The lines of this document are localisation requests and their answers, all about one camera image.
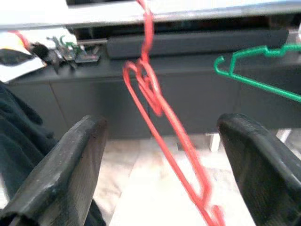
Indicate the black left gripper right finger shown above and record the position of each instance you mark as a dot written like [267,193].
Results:
[265,176]

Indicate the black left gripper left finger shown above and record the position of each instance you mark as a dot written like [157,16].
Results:
[58,176]

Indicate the red plastic hanger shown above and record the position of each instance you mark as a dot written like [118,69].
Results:
[148,30]

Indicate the green plastic hanger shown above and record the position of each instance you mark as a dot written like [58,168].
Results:
[274,53]

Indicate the black shirt with white print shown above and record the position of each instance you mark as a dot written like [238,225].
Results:
[16,141]

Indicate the black TV console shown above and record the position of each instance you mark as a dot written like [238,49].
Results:
[94,106]

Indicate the white papers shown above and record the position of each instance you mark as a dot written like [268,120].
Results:
[23,67]

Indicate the black remote control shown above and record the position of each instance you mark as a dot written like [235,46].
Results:
[85,58]

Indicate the black soundbar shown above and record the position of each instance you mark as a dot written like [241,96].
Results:
[200,44]

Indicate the chrome clothes rack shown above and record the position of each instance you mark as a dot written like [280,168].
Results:
[235,13]

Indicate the black television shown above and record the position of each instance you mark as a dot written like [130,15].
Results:
[101,2]

